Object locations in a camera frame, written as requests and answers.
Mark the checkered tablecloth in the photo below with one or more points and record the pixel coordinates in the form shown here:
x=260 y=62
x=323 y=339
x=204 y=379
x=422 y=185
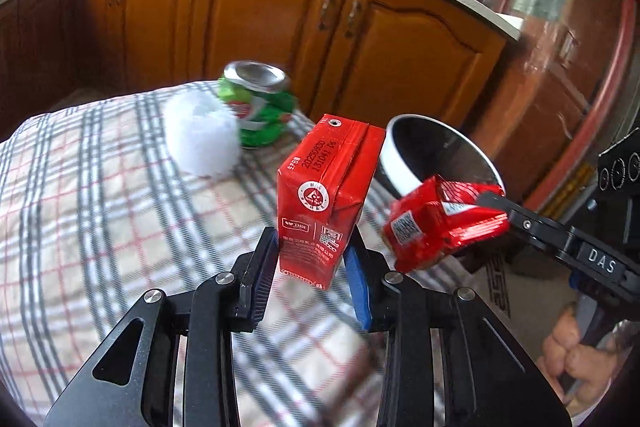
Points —
x=94 y=212

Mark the wooden lower kitchen cabinets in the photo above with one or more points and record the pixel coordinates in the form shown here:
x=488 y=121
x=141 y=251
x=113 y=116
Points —
x=369 y=60

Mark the black trash bin white rim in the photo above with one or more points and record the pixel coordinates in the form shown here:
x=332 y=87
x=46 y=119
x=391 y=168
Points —
x=417 y=147

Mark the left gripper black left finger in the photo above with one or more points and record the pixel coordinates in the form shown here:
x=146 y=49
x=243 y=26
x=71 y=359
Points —
x=129 y=380

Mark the red foil snack bag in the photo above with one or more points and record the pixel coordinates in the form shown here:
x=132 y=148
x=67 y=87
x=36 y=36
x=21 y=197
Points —
x=439 y=218

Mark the red drink carton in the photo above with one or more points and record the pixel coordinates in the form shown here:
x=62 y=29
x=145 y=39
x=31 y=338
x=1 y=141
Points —
x=322 y=186

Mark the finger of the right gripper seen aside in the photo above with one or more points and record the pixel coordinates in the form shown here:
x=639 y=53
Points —
x=537 y=231

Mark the white foam fruit net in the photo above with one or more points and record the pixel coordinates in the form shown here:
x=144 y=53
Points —
x=202 y=134

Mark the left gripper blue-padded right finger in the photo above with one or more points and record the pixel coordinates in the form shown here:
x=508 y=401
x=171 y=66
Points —
x=449 y=360

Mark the person's right hand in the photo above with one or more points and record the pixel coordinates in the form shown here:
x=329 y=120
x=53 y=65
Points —
x=581 y=375

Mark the crushed green soda can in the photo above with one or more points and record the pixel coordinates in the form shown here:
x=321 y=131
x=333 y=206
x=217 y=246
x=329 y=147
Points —
x=259 y=95

